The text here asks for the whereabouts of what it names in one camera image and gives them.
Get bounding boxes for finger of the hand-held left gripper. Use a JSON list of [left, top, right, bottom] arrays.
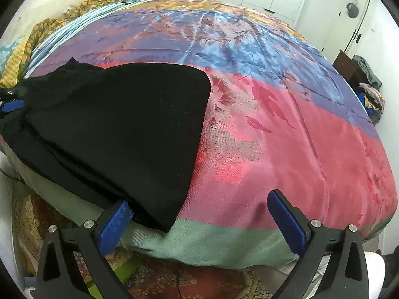
[[6, 85, 28, 98], [0, 99, 25, 113]]

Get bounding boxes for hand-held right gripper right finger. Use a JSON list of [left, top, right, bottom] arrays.
[[267, 189, 370, 299]]

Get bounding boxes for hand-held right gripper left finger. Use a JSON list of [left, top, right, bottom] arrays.
[[36, 200, 135, 299]]

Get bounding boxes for black pants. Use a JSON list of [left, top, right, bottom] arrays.
[[0, 57, 212, 233]]

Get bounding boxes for teal patterned pillow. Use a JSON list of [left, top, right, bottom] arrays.
[[0, 42, 19, 75]]

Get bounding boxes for green floor mat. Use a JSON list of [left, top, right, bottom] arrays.
[[106, 255, 147, 287]]

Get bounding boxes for yellow floral blanket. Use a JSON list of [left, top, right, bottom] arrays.
[[0, 0, 138, 89]]

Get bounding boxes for blue striped bed sheet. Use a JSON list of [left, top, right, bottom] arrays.
[[23, 0, 156, 78]]

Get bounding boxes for colourful floral quilt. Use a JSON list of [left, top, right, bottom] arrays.
[[6, 0, 398, 270]]

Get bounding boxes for cream padded headboard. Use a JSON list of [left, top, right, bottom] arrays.
[[0, 0, 122, 41]]

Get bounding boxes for person's right leg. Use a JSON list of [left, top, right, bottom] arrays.
[[312, 251, 387, 299]]

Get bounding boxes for red patterned rug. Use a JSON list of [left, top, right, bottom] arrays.
[[12, 193, 272, 299]]

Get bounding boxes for pile of mixed clothes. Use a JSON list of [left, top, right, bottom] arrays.
[[358, 82, 386, 122]]

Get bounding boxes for dark wooden nightstand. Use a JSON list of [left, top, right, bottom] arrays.
[[333, 51, 368, 84]]

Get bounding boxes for green garment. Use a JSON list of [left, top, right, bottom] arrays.
[[352, 54, 382, 91]]

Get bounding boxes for white door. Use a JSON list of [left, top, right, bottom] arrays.
[[322, 0, 373, 61]]

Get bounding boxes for black cable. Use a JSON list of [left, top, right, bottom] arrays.
[[175, 269, 184, 299]]

